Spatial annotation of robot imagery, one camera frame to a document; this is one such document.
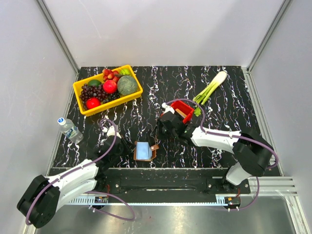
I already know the clear plastic water bottle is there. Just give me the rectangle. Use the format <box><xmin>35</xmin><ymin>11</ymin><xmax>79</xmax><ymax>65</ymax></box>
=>
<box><xmin>58</xmin><ymin>117</ymin><xmax>83</xmax><ymax>144</ymax></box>

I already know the red apple lower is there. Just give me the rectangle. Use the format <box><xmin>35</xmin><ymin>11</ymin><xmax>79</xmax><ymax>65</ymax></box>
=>
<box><xmin>85</xmin><ymin>97</ymin><xmax>101</xmax><ymax>110</ymax></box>

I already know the yellow plastic fruit tray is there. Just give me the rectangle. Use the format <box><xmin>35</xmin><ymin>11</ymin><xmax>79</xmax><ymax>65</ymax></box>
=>
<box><xmin>73</xmin><ymin>65</ymin><xmax>143</xmax><ymax>117</ymax></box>

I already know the dark green avocado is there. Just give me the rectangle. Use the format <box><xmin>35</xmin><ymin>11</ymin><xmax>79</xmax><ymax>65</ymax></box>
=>
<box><xmin>88</xmin><ymin>79</ymin><xmax>102</xmax><ymax>87</ymax></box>

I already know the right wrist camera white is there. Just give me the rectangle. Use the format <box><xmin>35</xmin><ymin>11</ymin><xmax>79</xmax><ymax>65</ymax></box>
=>
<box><xmin>161</xmin><ymin>102</ymin><xmax>175</xmax><ymax>114</ymax></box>

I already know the purple cable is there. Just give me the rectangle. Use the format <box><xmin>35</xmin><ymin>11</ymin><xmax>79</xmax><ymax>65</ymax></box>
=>
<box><xmin>25</xmin><ymin>118</ymin><xmax>136</xmax><ymax>226</ymax></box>
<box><xmin>162</xmin><ymin>98</ymin><xmax>278</xmax><ymax>212</ymax></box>

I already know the green celery stalk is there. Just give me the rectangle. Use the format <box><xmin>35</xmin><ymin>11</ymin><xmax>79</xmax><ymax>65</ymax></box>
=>
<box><xmin>193</xmin><ymin>71</ymin><xmax>227</xmax><ymax>105</ymax></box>

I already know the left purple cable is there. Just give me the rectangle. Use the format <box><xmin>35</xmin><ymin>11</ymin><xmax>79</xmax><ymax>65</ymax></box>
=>
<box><xmin>25</xmin><ymin>118</ymin><xmax>136</xmax><ymax>226</ymax></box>

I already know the dark purple grape bunch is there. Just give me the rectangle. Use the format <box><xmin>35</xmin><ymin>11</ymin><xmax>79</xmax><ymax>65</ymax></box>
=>
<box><xmin>79</xmin><ymin>84</ymin><xmax>120</xmax><ymax>110</ymax></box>

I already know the green cantaloupe melon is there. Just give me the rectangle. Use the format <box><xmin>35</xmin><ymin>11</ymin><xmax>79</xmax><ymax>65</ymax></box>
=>
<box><xmin>117</xmin><ymin>76</ymin><xmax>138</xmax><ymax>96</ymax></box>

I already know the red lychee cluster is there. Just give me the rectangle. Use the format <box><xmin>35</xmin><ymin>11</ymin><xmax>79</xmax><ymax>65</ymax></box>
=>
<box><xmin>102</xmin><ymin>69</ymin><xmax>119</xmax><ymax>83</ymax></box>

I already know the light blue credit card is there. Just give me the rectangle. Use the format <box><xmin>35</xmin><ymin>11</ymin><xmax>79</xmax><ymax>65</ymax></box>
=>
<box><xmin>136</xmin><ymin>142</ymin><xmax>151</xmax><ymax>160</ymax></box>

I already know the aluminium frame rail front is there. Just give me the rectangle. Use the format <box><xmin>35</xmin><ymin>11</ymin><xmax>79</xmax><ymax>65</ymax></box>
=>
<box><xmin>33</xmin><ymin>175</ymin><xmax>298</xmax><ymax>196</ymax></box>

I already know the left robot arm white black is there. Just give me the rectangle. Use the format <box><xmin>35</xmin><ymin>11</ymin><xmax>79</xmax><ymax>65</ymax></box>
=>
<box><xmin>17</xmin><ymin>136</ymin><xmax>133</xmax><ymax>228</ymax></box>

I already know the red plastic card box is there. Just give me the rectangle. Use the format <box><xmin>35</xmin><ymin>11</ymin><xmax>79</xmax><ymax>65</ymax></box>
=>
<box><xmin>170</xmin><ymin>100</ymin><xmax>194</xmax><ymax>124</ymax></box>

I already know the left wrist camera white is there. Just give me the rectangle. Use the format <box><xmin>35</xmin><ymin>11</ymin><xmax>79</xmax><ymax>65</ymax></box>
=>
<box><xmin>102</xmin><ymin>125</ymin><xmax>121</xmax><ymax>138</ymax></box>

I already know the red apple upper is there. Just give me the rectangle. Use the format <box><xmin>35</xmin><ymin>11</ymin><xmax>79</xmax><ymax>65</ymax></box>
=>
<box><xmin>102</xmin><ymin>80</ymin><xmax>117</xmax><ymax>94</ymax></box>

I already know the brown leather card holder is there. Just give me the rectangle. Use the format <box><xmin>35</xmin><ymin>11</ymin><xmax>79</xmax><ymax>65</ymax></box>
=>
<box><xmin>134</xmin><ymin>141</ymin><xmax>159</xmax><ymax>162</ymax></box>

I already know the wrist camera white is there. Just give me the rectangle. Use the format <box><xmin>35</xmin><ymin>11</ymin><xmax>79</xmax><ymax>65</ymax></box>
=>
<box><xmin>102</xmin><ymin>125</ymin><xmax>121</xmax><ymax>138</ymax></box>
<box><xmin>161</xmin><ymin>102</ymin><xmax>175</xmax><ymax>114</ymax></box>

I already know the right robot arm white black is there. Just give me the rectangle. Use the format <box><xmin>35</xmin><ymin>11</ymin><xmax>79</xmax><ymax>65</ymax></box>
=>
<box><xmin>156</xmin><ymin>112</ymin><xmax>273</xmax><ymax>193</ymax></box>

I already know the red apple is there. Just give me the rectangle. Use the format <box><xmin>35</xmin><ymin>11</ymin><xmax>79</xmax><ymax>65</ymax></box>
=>
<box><xmin>102</xmin><ymin>80</ymin><xmax>117</xmax><ymax>94</ymax></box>
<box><xmin>85</xmin><ymin>97</ymin><xmax>101</xmax><ymax>110</ymax></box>

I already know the black marble pattern mat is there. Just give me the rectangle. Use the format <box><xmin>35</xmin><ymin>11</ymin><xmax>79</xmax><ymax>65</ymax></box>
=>
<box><xmin>51</xmin><ymin>65</ymin><xmax>261</xmax><ymax>171</ymax></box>

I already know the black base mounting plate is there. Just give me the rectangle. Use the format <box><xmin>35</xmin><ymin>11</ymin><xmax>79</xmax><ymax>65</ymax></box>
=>
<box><xmin>94</xmin><ymin>176</ymin><xmax>251</xmax><ymax>195</ymax></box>

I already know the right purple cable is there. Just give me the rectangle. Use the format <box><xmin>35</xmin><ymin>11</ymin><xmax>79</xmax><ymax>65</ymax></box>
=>
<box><xmin>162</xmin><ymin>98</ymin><xmax>278</xmax><ymax>212</ymax></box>

